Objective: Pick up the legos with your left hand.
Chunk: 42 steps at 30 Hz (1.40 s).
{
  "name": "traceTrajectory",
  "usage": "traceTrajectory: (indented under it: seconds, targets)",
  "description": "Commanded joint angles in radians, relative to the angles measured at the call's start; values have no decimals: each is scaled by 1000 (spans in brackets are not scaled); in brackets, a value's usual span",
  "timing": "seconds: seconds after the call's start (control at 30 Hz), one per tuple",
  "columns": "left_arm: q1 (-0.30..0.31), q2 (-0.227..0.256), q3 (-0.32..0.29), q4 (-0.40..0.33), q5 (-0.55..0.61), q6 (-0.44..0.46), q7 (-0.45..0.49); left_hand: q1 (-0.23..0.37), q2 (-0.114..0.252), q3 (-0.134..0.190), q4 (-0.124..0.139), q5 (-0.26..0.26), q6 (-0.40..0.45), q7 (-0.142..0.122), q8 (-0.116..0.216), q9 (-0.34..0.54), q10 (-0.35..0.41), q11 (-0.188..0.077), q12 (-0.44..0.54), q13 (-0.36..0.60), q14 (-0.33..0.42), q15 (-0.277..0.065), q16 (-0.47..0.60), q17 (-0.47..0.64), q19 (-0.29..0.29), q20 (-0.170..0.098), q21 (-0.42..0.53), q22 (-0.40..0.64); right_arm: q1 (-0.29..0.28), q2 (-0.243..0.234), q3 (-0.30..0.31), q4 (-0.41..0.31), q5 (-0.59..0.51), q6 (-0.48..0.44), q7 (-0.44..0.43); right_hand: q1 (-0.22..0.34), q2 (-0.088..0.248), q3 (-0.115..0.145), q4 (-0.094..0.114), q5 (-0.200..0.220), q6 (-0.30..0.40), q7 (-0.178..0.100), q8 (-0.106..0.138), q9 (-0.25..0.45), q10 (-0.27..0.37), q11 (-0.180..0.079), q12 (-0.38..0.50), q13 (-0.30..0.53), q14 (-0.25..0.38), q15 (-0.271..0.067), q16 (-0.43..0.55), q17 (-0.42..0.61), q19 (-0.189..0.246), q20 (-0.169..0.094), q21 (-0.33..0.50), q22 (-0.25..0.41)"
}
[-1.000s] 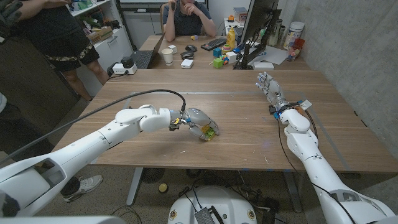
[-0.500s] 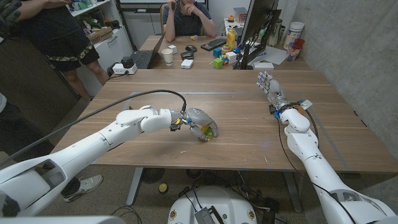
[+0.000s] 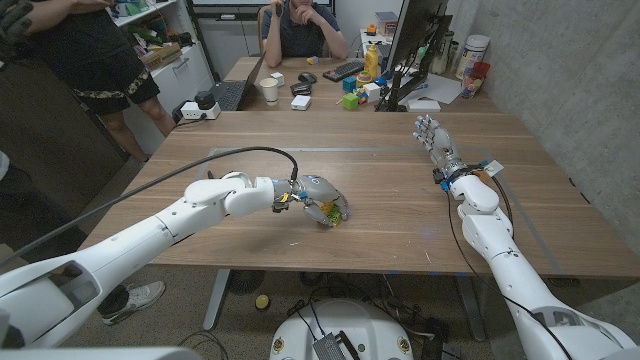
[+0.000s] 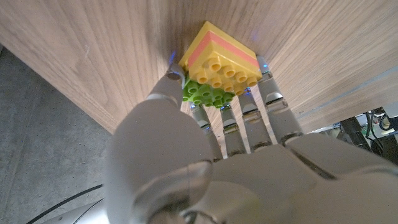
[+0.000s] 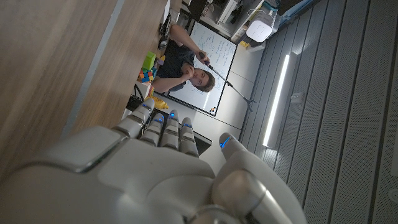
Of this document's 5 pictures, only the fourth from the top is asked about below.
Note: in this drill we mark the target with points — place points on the yellow green lego block stack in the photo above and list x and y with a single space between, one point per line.
222 59

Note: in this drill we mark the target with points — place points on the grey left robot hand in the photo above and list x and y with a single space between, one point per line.
248 180

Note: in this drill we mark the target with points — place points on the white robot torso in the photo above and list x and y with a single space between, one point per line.
84 214

